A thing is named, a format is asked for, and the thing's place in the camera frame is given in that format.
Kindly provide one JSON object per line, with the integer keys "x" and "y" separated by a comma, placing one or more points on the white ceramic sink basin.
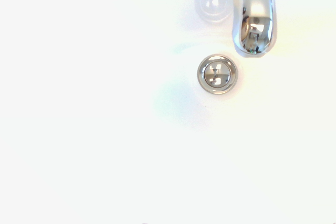
{"x": 105, "y": 129}

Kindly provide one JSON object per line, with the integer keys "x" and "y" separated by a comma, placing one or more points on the chrome faucet spout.
{"x": 257, "y": 6}

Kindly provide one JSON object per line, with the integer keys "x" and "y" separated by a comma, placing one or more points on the chrome sink drain stopper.
{"x": 217, "y": 74}

